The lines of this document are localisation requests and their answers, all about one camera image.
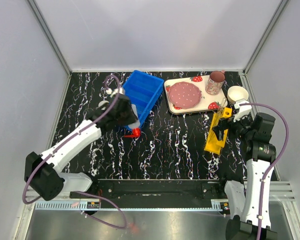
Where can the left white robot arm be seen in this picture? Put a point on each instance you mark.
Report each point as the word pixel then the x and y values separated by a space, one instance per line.
pixel 44 171

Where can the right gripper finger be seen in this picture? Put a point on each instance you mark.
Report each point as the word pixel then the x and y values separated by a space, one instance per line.
pixel 225 123
pixel 219 132

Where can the glass test tube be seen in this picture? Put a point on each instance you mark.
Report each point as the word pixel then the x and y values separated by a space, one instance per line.
pixel 222 105

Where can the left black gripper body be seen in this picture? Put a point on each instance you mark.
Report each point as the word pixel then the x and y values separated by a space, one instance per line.
pixel 127 118

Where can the small white dish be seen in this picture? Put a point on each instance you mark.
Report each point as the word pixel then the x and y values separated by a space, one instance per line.
pixel 103 102

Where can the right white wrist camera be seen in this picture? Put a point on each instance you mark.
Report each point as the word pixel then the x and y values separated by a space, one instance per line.
pixel 242 107

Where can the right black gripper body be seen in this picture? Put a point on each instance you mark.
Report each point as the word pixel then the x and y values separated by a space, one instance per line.
pixel 241 128

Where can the pink polka dot plate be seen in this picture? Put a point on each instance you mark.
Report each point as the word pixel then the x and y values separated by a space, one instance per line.
pixel 184 95

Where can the pink ghost print mug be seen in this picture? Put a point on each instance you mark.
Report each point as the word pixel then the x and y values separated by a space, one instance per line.
pixel 215 82

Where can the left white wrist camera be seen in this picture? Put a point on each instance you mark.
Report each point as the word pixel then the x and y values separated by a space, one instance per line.
pixel 113 92

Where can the blue compartment bin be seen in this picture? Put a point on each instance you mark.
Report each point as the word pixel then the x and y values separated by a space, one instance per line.
pixel 143 91

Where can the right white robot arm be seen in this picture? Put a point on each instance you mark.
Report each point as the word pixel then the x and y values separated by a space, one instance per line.
pixel 249 202

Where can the white ceramic bowl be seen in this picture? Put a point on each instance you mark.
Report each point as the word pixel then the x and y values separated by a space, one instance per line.
pixel 236 93

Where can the yellow test tube rack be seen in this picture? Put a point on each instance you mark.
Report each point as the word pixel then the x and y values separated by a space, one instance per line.
pixel 212 145

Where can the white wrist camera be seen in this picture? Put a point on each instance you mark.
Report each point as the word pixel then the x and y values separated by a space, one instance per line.
pixel 113 92
pixel 242 107

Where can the strawberry print tray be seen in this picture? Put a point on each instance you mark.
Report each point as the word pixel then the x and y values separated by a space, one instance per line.
pixel 208 102

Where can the white wash bottle red cap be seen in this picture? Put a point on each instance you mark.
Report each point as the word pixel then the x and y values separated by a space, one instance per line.
pixel 135 127

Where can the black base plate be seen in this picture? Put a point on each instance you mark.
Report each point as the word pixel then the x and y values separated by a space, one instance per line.
pixel 160 194

